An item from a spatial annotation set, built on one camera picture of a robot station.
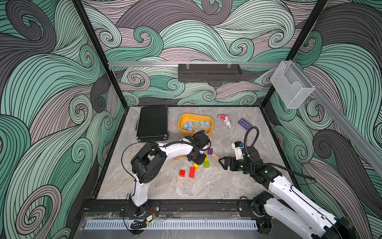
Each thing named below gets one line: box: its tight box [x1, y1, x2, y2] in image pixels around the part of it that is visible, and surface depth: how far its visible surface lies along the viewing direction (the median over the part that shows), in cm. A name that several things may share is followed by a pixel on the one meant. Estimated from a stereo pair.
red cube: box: [179, 169, 186, 178], surface depth 86 cm
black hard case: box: [135, 105, 169, 142], surface depth 108 cm
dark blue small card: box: [237, 117, 253, 130], surface depth 109 cm
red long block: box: [189, 166, 196, 179], surface depth 87 cm
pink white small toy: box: [217, 114, 232, 129], surface depth 112 cm
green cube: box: [203, 160, 210, 169], surface depth 89 cm
